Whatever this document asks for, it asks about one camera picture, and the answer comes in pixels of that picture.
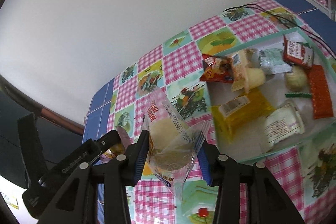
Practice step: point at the orange checkered snack bar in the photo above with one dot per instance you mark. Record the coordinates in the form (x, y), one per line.
(321, 99)

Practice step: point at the dark red biscuit packet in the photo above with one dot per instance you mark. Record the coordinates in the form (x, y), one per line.
(296, 53)

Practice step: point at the yellow clear-wrapped pastry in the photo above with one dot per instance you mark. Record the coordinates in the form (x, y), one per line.
(248, 79)

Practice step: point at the clear-wrapped round rice cracker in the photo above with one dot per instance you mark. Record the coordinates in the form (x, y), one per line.
(296, 82)

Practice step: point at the purple small candy packet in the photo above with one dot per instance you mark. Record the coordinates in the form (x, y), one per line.
(118, 148)

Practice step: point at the red chip snack bag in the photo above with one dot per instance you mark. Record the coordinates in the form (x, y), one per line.
(218, 69)

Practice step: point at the white printed snack packet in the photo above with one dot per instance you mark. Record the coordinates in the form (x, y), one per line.
(281, 124)

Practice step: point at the small clear-wrapped cookie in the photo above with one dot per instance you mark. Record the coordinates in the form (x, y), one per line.
(239, 65)

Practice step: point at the silver green snack packet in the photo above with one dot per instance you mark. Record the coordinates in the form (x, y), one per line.
(271, 62)

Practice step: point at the patchwork plaid tablecloth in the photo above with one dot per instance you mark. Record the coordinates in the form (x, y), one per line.
(305, 171)

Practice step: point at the teal-rimmed white tray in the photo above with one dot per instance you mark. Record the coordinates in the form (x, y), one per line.
(249, 144)

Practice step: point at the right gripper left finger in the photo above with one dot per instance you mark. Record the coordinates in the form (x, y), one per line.
(76, 201)

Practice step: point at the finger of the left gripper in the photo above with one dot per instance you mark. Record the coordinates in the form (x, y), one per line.
(90, 152)

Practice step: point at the round bun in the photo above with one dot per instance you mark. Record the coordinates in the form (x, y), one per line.
(173, 144)

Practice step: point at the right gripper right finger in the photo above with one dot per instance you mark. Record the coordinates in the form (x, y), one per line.
(267, 201)

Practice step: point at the yellow snack packet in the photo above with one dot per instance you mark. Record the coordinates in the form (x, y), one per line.
(233, 115)

